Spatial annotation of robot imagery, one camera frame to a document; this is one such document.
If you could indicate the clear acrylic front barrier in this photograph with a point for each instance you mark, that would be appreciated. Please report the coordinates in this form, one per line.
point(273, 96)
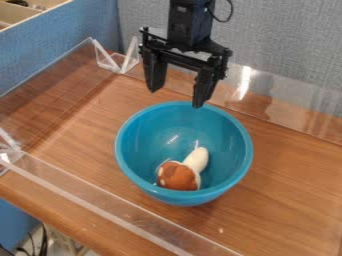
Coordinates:
point(143, 223)

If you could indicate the clear acrylic corner bracket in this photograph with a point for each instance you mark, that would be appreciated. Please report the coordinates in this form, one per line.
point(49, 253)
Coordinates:
point(118, 63)

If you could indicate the clear acrylic barrier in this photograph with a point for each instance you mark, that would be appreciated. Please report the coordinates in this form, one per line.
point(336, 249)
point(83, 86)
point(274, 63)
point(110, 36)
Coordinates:
point(143, 223)
point(290, 103)
point(43, 102)

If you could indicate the clear acrylic back barrier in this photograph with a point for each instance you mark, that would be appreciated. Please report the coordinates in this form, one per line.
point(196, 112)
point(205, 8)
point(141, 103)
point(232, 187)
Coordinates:
point(290, 103)

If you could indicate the blue plastic bowl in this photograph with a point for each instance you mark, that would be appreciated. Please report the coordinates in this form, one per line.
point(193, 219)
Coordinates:
point(166, 132)

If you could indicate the clear acrylic left barrier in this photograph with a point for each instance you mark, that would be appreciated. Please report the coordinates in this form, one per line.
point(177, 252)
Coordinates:
point(43, 102)

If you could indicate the brown white toy mushroom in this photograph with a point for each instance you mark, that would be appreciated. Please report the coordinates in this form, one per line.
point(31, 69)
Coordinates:
point(182, 175)

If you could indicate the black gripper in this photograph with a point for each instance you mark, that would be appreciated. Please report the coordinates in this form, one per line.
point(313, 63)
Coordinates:
point(188, 46)

